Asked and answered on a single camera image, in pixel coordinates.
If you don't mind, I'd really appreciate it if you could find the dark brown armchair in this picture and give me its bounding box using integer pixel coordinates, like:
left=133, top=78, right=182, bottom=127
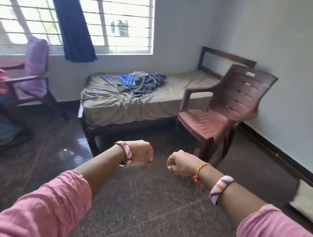
left=0, top=61, right=70, bottom=123

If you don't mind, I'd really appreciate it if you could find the pile of blue hangers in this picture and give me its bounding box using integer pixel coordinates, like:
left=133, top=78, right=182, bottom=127
left=102, top=73, right=139, bottom=90

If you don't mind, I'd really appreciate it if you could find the person's right forearm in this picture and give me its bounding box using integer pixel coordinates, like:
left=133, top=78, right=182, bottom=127
left=198, top=166, right=269, bottom=229

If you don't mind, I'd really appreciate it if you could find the person's right hand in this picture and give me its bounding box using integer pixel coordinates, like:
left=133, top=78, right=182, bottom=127
left=167, top=149, right=204, bottom=178

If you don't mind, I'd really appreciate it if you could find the bed with beige sheet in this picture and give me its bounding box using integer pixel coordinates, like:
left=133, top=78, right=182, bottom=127
left=81, top=70, right=222, bottom=131

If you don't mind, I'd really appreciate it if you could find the blue curtain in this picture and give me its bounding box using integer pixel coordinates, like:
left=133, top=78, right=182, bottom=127
left=52, top=0, right=98, bottom=63

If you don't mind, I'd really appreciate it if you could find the striped orange purple bangle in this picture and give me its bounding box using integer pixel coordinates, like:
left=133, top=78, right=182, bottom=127
left=114, top=141, right=134, bottom=168

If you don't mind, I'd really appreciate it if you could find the white bag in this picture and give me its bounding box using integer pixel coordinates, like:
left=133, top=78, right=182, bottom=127
left=291, top=179, right=313, bottom=223

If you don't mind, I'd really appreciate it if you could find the olive green button shirt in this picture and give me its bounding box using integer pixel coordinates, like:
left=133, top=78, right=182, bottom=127
left=116, top=71, right=158, bottom=97

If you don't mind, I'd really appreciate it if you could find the person's left forearm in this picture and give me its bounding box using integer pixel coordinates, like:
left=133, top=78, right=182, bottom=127
left=73, top=146, right=127, bottom=200

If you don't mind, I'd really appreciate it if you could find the person's left hand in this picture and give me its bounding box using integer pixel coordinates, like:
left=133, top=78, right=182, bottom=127
left=125, top=140, right=155, bottom=166

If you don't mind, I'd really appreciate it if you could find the dark wooden bed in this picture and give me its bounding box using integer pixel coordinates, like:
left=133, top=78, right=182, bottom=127
left=77, top=46, right=258, bottom=153

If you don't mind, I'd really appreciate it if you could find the blue striped shirt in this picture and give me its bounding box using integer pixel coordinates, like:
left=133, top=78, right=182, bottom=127
left=149, top=72, right=167, bottom=87

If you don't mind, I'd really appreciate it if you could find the white framed window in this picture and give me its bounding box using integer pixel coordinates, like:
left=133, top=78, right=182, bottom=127
left=0, top=0, right=156, bottom=56

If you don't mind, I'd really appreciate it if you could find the maroon plastic chair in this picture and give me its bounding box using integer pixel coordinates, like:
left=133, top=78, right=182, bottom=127
left=175, top=64, right=279, bottom=163

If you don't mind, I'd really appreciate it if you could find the striped white purple bangle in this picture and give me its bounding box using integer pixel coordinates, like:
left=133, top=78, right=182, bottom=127
left=208, top=175, right=236, bottom=205

